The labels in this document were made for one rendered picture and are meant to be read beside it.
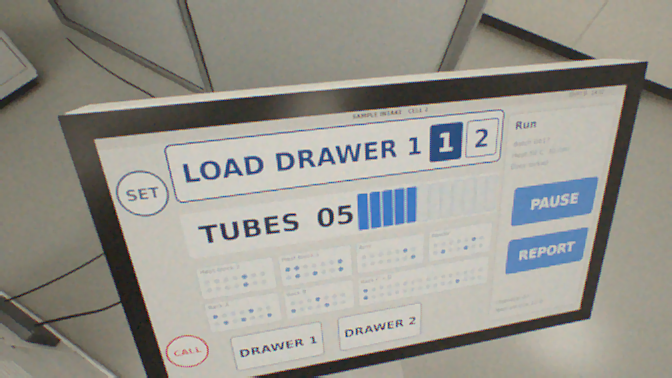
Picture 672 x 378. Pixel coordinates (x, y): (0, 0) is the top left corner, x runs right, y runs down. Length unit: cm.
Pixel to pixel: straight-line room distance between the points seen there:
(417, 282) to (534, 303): 16
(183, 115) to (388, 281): 25
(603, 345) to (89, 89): 249
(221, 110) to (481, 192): 25
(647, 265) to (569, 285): 154
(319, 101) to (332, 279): 17
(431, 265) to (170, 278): 25
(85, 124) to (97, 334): 132
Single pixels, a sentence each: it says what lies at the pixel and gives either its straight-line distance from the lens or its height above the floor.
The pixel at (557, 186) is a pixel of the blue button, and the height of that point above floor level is 111.
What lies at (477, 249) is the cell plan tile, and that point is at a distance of 43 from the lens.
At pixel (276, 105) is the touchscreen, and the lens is 31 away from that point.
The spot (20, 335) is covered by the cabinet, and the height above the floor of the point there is 34.
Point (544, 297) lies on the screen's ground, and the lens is 52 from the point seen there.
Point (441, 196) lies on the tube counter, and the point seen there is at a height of 111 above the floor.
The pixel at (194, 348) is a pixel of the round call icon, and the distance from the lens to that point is 43.
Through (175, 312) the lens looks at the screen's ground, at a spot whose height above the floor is 105.
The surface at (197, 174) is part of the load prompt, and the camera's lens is 33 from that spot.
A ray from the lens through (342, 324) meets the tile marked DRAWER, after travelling 42.
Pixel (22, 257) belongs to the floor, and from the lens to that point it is 185.
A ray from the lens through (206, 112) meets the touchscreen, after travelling 32.
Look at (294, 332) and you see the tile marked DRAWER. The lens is 42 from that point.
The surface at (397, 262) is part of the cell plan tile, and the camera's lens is 39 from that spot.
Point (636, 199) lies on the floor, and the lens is 221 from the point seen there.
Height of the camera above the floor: 143
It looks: 61 degrees down
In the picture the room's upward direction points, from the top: 8 degrees clockwise
